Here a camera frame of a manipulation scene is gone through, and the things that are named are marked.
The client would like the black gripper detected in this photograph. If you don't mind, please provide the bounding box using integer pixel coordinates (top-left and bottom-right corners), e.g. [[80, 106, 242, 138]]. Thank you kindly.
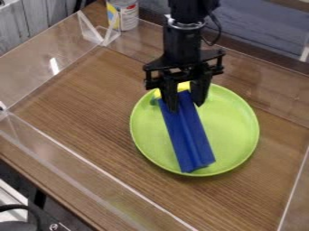
[[142, 18, 225, 113]]

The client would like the blue plastic block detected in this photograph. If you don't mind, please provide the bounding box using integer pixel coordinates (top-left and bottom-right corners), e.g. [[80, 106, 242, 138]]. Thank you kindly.
[[158, 90, 217, 172]]

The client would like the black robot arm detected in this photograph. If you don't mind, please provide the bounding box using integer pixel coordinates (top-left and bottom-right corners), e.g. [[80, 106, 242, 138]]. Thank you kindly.
[[142, 0, 226, 112]]

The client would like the green round plate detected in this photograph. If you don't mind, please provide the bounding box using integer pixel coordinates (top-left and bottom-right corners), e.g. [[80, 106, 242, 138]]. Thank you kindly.
[[130, 84, 259, 177]]

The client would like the yellow toy banana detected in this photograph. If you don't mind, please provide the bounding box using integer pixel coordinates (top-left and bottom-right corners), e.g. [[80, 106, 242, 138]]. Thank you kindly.
[[151, 81, 190, 105]]

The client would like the white labelled can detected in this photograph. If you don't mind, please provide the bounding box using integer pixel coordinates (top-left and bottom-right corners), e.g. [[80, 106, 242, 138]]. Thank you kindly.
[[106, 0, 139, 31]]

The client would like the clear acrylic enclosure wall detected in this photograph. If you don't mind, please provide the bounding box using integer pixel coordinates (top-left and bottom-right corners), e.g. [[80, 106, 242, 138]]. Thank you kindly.
[[0, 102, 198, 231]]

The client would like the black cable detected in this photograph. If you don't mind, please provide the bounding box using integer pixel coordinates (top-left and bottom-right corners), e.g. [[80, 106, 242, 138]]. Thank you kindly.
[[0, 203, 41, 231]]

